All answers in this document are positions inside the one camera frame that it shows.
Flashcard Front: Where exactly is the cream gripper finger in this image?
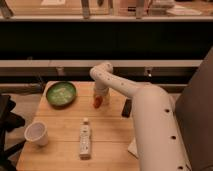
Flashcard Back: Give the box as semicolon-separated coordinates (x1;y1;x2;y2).
102;93;110;106
93;93;100;99

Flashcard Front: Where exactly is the red pepper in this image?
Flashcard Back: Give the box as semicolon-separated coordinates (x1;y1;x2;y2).
93;96;103;108

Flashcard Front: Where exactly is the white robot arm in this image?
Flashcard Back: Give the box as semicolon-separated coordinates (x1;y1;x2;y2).
90;62;192;171

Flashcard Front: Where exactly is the green ceramic bowl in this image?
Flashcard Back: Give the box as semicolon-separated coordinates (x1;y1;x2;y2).
46;81;77;107

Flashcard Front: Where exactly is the black rectangular block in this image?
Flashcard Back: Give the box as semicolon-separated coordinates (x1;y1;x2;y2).
122;99;132;118

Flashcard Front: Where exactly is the white plastic bottle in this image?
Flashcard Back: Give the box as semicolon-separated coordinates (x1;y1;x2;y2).
79;118;91;160

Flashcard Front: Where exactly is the white sponge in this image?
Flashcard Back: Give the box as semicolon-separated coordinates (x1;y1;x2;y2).
127;140;138;157

